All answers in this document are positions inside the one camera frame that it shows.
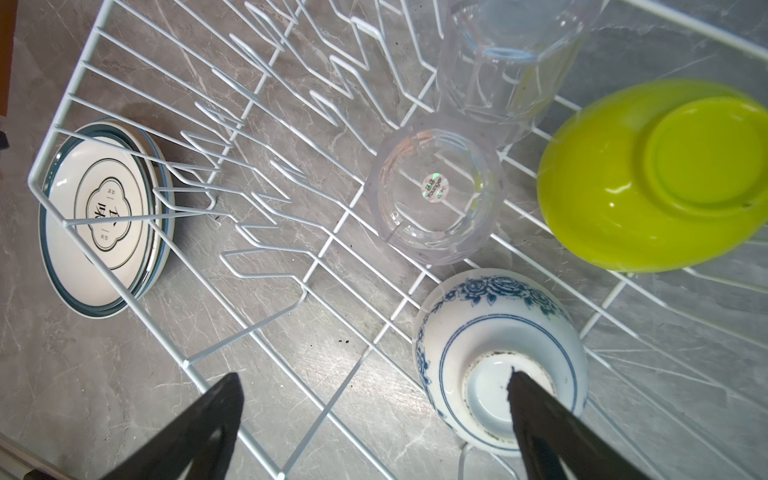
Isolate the clear glass cup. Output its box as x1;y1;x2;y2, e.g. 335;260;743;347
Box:
364;113;507;265
436;0;606;148

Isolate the clear glass cup far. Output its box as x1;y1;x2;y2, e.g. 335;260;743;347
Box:
436;0;606;148

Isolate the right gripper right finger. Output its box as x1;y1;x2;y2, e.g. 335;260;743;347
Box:
507;370;647;479

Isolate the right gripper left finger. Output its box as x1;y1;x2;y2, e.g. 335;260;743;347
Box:
104;372;244;479

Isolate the lime green bowl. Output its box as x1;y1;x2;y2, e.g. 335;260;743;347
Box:
537;79;767;273

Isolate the white wire dish rack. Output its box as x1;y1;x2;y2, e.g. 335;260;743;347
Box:
28;1;767;479

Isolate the clear glass cup middle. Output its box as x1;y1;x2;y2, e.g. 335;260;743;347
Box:
364;113;507;265

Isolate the blue white porcelain bowl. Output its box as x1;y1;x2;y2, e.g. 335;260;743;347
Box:
413;268;589;456

